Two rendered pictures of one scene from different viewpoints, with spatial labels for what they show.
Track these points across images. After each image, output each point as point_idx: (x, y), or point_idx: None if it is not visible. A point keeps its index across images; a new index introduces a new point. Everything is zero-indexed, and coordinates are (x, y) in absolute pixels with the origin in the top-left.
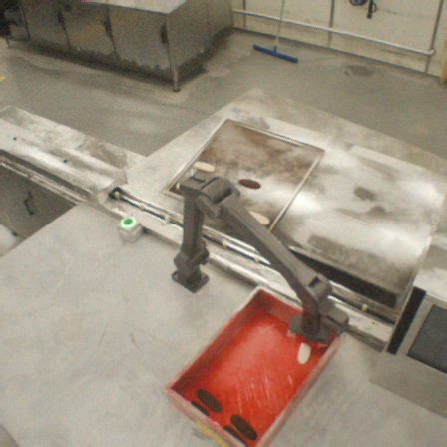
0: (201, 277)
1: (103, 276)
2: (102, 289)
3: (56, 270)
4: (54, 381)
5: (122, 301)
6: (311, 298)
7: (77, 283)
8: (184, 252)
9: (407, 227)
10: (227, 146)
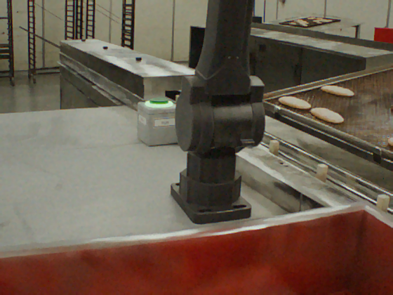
0: (231, 202)
1: (61, 158)
2: (40, 167)
3: (12, 137)
4: None
5: (49, 187)
6: None
7: (17, 152)
8: (198, 75)
9: None
10: (388, 83)
